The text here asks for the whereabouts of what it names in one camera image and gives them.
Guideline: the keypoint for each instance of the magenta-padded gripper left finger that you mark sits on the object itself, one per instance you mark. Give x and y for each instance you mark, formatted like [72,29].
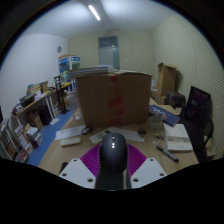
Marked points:
[78,171]

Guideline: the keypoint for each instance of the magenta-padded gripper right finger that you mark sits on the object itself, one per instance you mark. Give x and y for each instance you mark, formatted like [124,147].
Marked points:
[148,171]

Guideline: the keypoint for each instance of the black computer mouse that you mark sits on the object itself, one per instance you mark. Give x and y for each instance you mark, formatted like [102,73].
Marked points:
[113,156]

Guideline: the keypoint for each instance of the black marker pen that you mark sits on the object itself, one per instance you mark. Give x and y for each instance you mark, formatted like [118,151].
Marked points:
[167,154]

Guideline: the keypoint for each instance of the plain white flat remote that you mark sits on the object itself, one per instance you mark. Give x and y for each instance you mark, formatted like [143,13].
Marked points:
[70,141]

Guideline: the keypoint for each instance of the small dark clip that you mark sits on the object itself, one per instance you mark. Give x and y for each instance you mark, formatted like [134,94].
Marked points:
[142,132]

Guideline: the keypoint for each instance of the white printed paper sheet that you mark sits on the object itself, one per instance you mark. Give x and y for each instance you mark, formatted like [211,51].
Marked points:
[68,132]

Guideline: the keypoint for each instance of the white book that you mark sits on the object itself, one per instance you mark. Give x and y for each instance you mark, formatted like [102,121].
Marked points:
[177,138]

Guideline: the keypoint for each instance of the clear plastic cup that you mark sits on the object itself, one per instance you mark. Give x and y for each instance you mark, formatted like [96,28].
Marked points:
[155,123]

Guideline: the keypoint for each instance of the blue book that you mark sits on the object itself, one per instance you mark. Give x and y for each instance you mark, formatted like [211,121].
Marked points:
[165,115]

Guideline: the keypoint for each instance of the black computer tower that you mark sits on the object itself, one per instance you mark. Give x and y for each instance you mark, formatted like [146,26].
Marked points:
[45,115]

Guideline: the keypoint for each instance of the clear plastic pitcher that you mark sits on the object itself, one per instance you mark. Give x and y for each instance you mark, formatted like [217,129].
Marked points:
[75,105]

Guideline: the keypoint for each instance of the small cardboard box under desk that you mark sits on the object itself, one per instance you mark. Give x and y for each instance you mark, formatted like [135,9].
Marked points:
[34,120]

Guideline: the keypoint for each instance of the shelf unit with books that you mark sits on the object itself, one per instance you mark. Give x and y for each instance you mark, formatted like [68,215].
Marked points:
[16,140]

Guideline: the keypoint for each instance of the black office chair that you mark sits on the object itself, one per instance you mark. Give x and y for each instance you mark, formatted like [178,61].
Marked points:
[198,113]

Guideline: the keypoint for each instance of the black metal stand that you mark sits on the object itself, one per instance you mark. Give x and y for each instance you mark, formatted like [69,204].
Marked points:
[61,96]

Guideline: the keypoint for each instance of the dark bag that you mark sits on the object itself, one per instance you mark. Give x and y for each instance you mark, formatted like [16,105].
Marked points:
[175,99]

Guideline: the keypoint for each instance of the large brown cardboard box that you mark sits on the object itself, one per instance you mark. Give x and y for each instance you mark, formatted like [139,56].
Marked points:
[113,100]

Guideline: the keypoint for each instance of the open tall cardboard box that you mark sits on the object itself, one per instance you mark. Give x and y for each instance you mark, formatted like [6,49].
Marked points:
[166,80]

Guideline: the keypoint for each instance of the stack of grey boards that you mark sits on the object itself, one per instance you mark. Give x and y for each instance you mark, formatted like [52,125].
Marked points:
[91,71]

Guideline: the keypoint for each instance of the glass-door display fridge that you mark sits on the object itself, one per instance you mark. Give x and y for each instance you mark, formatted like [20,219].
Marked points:
[68,65]

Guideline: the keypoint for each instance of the grey door with window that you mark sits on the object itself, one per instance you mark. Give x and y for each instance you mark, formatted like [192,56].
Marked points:
[108,55]

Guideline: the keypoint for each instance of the ceiling tube light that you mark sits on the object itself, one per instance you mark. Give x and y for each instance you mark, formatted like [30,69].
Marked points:
[94,12]

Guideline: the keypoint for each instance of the white wall desk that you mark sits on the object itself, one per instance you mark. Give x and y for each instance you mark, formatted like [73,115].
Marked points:
[33,101]

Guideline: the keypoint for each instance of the round wall clock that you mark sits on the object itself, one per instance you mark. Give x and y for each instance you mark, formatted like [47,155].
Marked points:
[59,49]

